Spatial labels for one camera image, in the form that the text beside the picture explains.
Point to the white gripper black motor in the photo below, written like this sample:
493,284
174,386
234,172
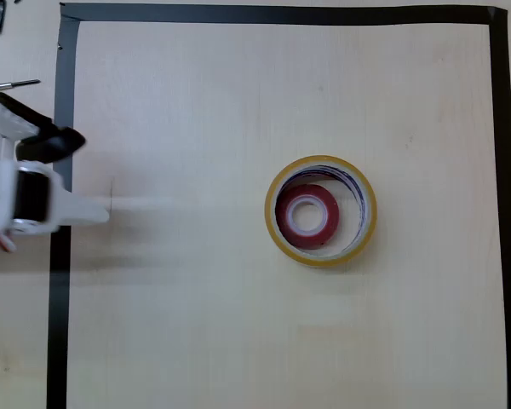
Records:
31,197

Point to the small red tape roll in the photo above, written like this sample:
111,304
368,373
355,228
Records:
308,215

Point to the big yellow clear tape roll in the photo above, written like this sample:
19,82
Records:
362,238

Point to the thin metal screwdriver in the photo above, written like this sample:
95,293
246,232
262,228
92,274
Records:
13,84

